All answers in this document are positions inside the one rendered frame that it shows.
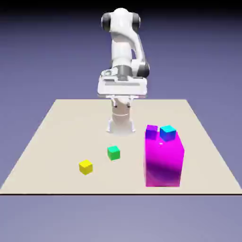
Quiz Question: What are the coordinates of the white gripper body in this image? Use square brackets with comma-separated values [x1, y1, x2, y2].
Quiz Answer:
[97, 76, 148, 99]

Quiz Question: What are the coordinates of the small purple cube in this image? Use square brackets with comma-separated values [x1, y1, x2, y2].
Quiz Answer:
[146, 124, 159, 141]

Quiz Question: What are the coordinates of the small blue cube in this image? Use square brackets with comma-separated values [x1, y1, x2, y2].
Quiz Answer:
[159, 124, 177, 142]

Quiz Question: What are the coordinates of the small green cube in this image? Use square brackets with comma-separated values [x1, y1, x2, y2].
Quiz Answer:
[107, 145, 121, 162]

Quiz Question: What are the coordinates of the small yellow cube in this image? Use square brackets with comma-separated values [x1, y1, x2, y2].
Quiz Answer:
[78, 159, 94, 176]

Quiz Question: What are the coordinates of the large magenta box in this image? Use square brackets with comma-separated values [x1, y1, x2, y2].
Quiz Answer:
[144, 128, 185, 188]

